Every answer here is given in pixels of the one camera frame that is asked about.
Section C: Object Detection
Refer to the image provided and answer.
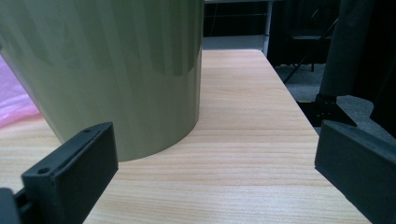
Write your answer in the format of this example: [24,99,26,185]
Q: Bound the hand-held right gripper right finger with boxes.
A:
[314,119,396,224]

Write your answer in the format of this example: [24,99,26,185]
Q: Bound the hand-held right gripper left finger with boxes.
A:
[21,121,120,224]

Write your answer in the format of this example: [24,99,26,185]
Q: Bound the pink plastic bag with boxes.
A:
[0,54,42,129]

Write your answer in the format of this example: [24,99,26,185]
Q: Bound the green ribbed trash bin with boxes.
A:
[0,0,205,163]

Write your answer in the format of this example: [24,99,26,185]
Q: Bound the grey padded column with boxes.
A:
[318,0,389,98]

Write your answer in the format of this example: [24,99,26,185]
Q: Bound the black folding stand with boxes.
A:
[283,6,340,85]

